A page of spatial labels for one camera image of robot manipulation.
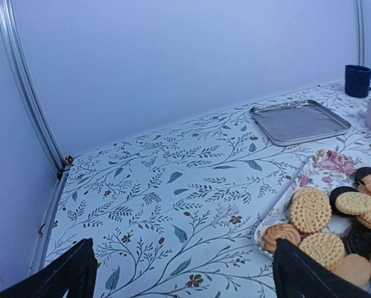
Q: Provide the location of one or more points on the left aluminium frame post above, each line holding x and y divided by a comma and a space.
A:
28, 94

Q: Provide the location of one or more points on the round beige biscuit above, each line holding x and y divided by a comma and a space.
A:
310, 210
325, 248

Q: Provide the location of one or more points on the floral rectangular tray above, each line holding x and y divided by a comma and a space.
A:
325, 170

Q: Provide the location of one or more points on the right aluminium frame post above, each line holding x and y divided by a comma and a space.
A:
360, 31

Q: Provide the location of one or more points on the orange swirl cookie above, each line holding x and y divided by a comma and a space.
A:
280, 231

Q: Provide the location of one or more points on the silver tin lid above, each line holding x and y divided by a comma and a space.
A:
298, 122

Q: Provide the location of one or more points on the beige sandwich biscuit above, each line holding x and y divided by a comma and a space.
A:
353, 203

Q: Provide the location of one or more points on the dark blue mug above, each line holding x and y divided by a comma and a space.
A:
357, 81

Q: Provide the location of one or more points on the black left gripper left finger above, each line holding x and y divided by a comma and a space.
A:
73, 274

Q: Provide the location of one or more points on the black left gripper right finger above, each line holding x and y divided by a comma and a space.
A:
298, 275

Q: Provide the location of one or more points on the aluminium frame post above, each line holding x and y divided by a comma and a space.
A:
28, 94
360, 31

